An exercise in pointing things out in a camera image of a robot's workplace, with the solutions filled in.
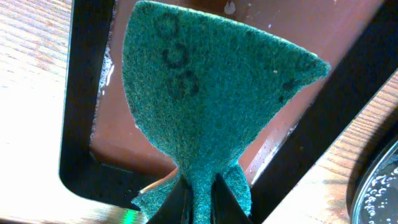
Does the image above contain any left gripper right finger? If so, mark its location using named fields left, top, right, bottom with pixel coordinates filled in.
left=211, top=174, right=252, bottom=224

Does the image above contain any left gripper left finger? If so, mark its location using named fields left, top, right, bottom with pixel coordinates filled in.
left=147, top=177, right=193, bottom=224

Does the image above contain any green yellow sponge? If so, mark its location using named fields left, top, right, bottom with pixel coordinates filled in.
left=123, top=1, right=330, bottom=223

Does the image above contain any rectangular dark brown tray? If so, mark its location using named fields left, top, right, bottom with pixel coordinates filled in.
left=59, top=0, right=397, bottom=223

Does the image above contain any round black tray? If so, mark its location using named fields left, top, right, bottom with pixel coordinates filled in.
left=350, top=137, right=397, bottom=224

